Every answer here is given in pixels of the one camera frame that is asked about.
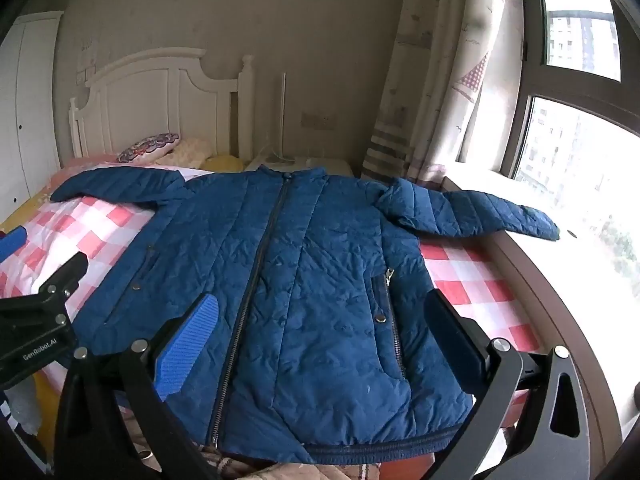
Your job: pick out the blue quilted jacket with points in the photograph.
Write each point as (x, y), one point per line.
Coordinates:
(310, 285)

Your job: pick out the white stand pole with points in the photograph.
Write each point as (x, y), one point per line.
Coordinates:
(283, 110)

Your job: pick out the beige plush pillow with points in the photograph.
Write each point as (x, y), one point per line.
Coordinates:
(187, 152)

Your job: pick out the white wardrobe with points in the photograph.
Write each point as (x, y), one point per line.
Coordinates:
(30, 110)

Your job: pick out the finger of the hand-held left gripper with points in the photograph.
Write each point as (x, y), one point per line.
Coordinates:
(65, 275)
(11, 244)

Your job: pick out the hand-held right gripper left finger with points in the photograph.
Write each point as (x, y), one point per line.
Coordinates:
(187, 345)

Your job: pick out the striped cloth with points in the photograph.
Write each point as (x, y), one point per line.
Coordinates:
(15, 425)

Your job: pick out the white bedside table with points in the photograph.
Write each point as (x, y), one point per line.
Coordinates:
(300, 166)

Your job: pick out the white wooden headboard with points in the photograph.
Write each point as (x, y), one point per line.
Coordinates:
(150, 95)

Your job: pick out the wall socket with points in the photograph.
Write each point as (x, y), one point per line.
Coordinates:
(318, 121)

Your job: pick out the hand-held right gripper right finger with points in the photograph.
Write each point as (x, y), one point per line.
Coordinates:
(452, 345)

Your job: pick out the pink checkered bed sheet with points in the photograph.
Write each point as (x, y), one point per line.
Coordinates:
(100, 225)

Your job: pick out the beige printed curtain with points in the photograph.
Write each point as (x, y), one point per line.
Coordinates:
(440, 85)

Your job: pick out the dark window frame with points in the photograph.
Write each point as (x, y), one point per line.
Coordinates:
(532, 35)

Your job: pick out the beige window ledge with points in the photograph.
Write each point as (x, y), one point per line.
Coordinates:
(575, 285)

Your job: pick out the purple patterned pillow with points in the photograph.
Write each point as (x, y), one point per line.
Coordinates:
(147, 149)

